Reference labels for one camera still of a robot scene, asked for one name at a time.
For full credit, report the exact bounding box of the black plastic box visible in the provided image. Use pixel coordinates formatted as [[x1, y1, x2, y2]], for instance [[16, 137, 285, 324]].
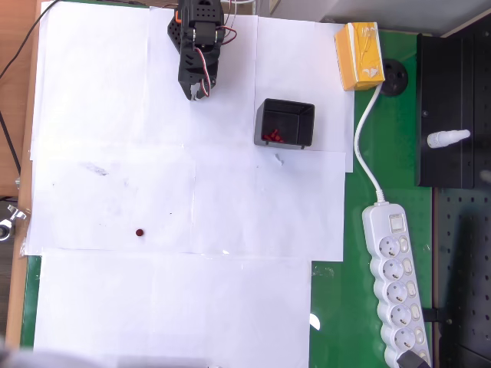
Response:
[[253, 97, 316, 151]]

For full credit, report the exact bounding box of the yellow cardboard box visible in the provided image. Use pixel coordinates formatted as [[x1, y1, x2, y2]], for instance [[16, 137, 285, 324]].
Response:
[[334, 21, 386, 92]]

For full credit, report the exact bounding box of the white paper sheet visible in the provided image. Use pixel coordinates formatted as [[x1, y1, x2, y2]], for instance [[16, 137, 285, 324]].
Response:
[[153, 255, 313, 368], [191, 147, 348, 262], [25, 144, 198, 256], [147, 5, 259, 150], [33, 248, 159, 368], [30, 0, 151, 153], [255, 15, 355, 173]]

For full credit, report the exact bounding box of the green table mat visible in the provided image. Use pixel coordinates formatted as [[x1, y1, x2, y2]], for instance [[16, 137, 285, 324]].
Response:
[[21, 0, 438, 368]]

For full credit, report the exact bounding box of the metal clamp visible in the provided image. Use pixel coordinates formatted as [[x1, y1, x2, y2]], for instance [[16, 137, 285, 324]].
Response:
[[0, 205, 31, 241]]

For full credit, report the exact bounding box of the black metal shelf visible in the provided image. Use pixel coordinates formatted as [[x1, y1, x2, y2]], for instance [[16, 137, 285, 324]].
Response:
[[416, 32, 479, 189]]

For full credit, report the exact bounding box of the white small bottle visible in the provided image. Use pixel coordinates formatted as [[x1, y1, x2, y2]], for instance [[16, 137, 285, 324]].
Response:
[[427, 129, 471, 149]]

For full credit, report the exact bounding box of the white power strip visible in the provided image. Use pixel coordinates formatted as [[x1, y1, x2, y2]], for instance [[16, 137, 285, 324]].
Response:
[[361, 202, 433, 368]]

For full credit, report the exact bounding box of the black pegboard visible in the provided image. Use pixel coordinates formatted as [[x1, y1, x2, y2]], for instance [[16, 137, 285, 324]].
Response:
[[432, 15, 491, 368]]

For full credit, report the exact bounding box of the black power plug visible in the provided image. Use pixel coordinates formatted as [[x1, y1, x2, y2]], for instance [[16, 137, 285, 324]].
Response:
[[397, 349, 427, 368]]

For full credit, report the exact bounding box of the red servo wire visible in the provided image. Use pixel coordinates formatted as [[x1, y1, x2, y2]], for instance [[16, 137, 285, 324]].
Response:
[[220, 25, 239, 46]]

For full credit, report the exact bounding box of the white power cable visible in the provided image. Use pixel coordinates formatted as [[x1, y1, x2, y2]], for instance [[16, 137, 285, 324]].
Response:
[[353, 83, 386, 205]]

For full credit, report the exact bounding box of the thin black cable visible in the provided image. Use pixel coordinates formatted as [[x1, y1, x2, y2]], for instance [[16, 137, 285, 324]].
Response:
[[0, 0, 49, 77]]

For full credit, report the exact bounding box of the thick black cable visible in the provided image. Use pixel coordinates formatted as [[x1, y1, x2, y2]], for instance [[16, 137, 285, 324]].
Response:
[[0, 112, 22, 177]]

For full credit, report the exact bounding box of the black round cable grommet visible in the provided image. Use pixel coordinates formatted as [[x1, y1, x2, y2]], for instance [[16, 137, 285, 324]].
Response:
[[381, 58, 409, 97]]

